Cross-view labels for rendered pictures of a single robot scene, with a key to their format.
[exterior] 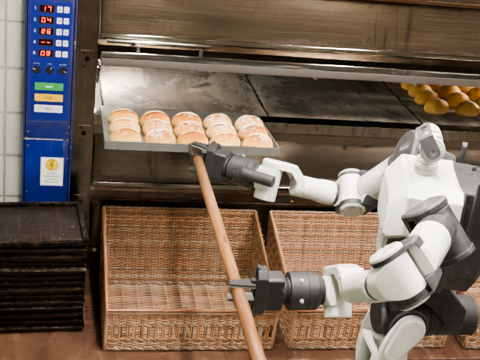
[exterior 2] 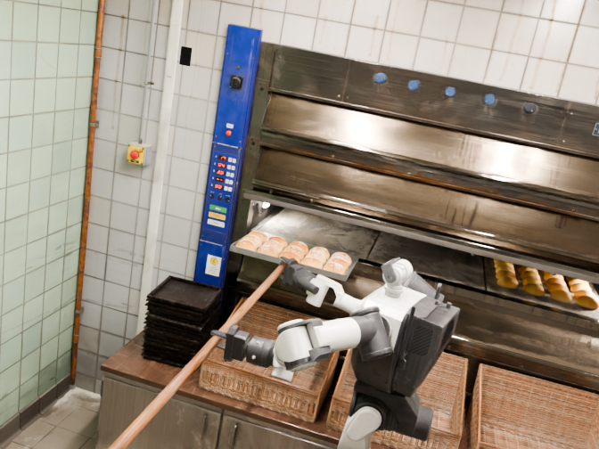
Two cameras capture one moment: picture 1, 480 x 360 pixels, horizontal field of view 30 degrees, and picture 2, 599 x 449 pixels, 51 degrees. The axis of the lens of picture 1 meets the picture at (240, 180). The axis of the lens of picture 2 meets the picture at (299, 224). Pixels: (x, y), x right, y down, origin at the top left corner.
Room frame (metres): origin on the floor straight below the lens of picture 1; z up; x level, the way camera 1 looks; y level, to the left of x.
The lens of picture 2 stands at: (0.21, -0.96, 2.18)
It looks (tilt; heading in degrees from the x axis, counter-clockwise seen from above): 17 degrees down; 25
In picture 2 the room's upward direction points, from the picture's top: 10 degrees clockwise
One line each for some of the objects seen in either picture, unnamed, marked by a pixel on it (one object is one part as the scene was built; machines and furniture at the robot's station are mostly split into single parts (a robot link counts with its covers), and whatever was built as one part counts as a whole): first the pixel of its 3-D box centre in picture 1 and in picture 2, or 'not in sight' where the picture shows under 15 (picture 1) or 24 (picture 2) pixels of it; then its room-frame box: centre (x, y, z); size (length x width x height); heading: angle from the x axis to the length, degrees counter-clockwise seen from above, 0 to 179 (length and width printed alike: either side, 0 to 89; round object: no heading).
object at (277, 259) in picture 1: (353, 276); (399, 391); (2.74, -0.44, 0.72); 0.56 x 0.49 x 0.28; 104
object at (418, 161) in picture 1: (428, 146); (397, 275); (2.12, -0.46, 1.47); 0.10 x 0.07 x 0.09; 178
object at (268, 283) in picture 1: (279, 291); (245, 347); (1.79, -0.13, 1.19); 0.12 x 0.10 x 0.13; 102
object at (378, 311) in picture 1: (426, 305); (392, 405); (2.13, -0.55, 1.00); 0.28 x 0.13 x 0.18; 103
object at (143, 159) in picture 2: not in sight; (138, 153); (2.61, 1.09, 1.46); 0.10 x 0.07 x 0.10; 103
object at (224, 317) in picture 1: (185, 275); (274, 355); (2.60, 0.14, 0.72); 0.56 x 0.49 x 0.28; 103
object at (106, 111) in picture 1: (186, 126); (297, 251); (2.74, 0.20, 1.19); 0.55 x 0.36 x 0.03; 103
